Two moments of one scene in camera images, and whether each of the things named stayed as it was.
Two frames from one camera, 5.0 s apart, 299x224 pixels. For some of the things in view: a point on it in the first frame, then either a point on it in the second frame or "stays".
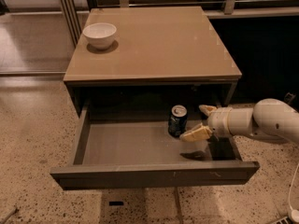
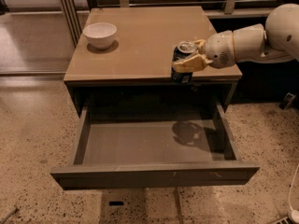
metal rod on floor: [7, 215] stays
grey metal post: [70, 13] stays
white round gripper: [219, 120] to [219, 49]
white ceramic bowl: [100, 35] stays
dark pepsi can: [177, 120] to [182, 50]
